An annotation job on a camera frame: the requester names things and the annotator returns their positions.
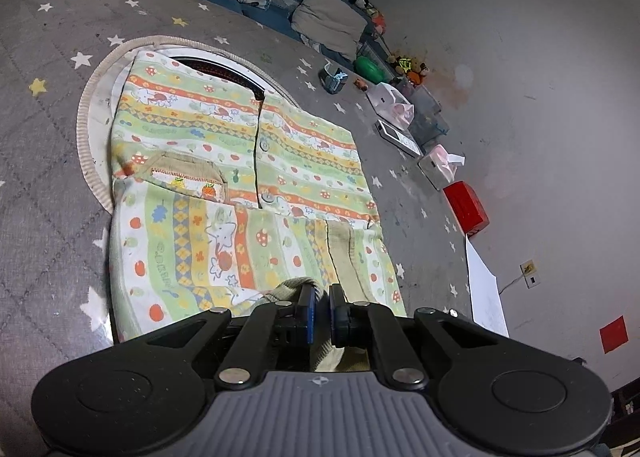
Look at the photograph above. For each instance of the clear plastic box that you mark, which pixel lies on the clear plastic box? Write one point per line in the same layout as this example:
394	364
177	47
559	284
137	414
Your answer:
425	112

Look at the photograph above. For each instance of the white paper sheet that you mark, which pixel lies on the white paper sheet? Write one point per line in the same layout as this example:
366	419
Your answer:
485	287

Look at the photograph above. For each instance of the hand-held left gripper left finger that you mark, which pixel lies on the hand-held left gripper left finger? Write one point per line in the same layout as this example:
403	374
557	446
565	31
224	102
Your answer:
310	314

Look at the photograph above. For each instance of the brown teddy bear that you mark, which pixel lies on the brown teddy bear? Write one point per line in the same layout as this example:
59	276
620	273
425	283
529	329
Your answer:
407	68

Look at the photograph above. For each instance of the pink white plastic container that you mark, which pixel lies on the pink white plastic container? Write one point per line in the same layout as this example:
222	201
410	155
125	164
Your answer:
390	104

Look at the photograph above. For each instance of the red square wall sticker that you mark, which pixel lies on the red square wall sticker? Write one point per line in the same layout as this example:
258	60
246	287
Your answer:
614	334

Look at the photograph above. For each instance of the small pink white tissue pack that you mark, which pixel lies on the small pink white tissue pack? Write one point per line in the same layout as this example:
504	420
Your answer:
437	167

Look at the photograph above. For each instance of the grey star pattern mat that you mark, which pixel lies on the grey star pattern mat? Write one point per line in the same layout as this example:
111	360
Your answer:
50	137

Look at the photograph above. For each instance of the pastel striped print children's cardigan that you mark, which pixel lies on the pastel striped print children's cardigan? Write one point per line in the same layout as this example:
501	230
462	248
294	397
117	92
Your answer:
225	137

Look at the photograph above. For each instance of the red box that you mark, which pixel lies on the red box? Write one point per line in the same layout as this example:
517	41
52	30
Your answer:
465	207

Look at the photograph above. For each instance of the flat white device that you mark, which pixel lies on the flat white device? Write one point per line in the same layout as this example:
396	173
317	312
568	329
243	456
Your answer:
397	137

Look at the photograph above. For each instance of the pink plush toy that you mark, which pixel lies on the pink plush toy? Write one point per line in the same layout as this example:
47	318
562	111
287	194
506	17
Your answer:
379	23

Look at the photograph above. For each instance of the plain grey pillow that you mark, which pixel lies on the plain grey pillow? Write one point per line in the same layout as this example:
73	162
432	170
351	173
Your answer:
330	19

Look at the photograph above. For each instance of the round beige rimmed cover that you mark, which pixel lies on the round beige rimmed cover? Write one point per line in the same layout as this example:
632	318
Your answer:
97	112

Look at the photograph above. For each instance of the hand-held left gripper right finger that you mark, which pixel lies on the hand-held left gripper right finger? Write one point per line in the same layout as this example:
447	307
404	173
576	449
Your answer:
337	317

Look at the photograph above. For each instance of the wall socket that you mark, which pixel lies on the wall socket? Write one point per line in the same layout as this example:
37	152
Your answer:
530	274

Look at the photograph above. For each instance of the small orange toy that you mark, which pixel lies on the small orange toy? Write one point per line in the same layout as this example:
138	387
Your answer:
360	84

